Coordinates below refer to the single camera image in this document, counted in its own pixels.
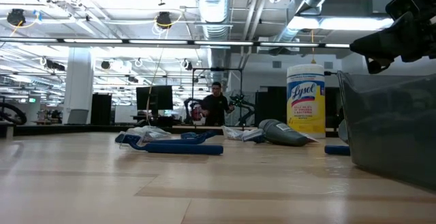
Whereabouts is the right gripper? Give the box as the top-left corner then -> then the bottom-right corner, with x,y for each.
349,0 -> 436,76

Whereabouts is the bright ceiling light panel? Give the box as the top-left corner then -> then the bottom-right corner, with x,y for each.
287,15 -> 395,31

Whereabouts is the dark smoke plastic bin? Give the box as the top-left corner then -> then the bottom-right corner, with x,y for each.
337,69 -> 436,191

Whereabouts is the Lysol wipes canister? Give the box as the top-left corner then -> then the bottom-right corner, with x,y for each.
286,63 -> 326,139

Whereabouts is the black partition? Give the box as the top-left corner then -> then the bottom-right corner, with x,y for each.
254,86 -> 289,130

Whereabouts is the person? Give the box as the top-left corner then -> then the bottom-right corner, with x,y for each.
200,81 -> 236,127

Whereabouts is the red background object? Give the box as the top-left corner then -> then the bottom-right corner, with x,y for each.
190,101 -> 204,122

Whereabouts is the black monitor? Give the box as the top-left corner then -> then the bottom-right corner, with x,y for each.
136,84 -> 174,111

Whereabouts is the black cabinet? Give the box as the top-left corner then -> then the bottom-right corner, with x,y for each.
90,93 -> 113,126

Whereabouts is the long ceiling light strip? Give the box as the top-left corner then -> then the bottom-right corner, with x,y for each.
0,36 -> 352,50

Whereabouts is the white building column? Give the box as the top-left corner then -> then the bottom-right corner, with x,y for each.
62,46 -> 95,125

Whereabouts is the grey floor box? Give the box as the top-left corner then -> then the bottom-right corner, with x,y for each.
67,109 -> 90,125

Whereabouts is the yellow hanging cord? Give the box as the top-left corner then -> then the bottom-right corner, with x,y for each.
309,29 -> 317,65

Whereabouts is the thin black rig frame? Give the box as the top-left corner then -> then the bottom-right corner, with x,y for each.
191,67 -> 244,127

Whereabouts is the silver ribbed air duct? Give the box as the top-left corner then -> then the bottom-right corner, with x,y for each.
194,0 -> 234,84

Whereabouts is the black ceiling cable reel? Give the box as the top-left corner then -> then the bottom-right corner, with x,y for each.
155,11 -> 173,30
5,7 -> 27,27

